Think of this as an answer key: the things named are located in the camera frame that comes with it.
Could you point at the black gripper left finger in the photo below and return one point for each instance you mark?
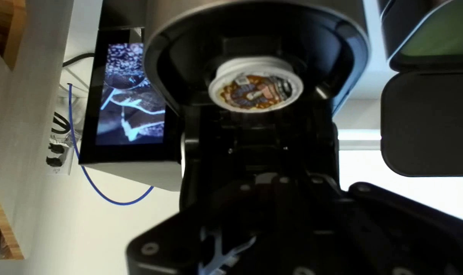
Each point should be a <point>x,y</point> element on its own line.
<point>250,234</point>

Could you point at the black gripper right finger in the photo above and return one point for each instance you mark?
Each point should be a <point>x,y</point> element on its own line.
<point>414,229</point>

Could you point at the white coffee pod brown lid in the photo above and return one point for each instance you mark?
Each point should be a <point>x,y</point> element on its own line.
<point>255,89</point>

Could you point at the silver and black coffeemaker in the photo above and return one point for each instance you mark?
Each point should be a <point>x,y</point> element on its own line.
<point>261,35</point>

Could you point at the dark tinted water tank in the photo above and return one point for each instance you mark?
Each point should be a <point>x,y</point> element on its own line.
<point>429,122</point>

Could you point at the black power plug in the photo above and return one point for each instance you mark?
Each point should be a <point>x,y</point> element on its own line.
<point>58,151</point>

